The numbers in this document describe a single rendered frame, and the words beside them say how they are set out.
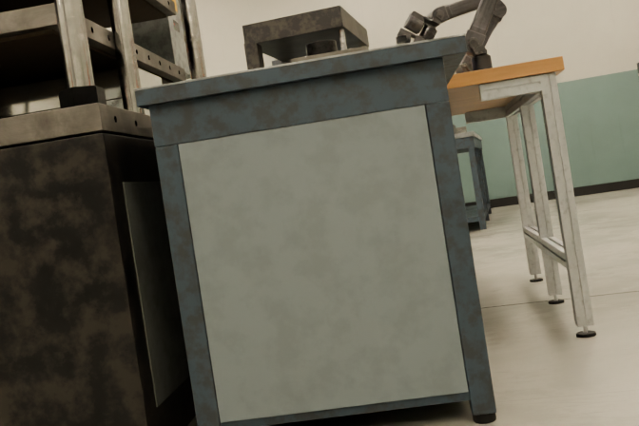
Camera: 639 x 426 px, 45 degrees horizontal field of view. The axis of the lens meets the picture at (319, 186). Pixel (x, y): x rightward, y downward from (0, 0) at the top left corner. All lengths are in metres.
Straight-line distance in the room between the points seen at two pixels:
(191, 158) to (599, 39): 7.98
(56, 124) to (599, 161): 7.99
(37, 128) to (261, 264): 0.56
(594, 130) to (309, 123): 7.77
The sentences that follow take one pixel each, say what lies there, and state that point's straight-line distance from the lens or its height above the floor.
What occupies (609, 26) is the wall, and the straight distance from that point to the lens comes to 9.42.
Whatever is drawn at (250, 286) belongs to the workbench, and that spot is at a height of 0.35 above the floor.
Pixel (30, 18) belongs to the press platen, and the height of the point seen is 1.01.
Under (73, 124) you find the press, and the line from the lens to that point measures 1.75.
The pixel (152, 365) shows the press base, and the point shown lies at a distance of 1.81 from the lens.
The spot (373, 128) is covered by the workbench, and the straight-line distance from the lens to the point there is 1.63.
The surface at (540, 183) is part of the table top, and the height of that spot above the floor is 0.43.
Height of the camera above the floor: 0.53
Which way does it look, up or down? level
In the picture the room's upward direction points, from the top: 9 degrees counter-clockwise
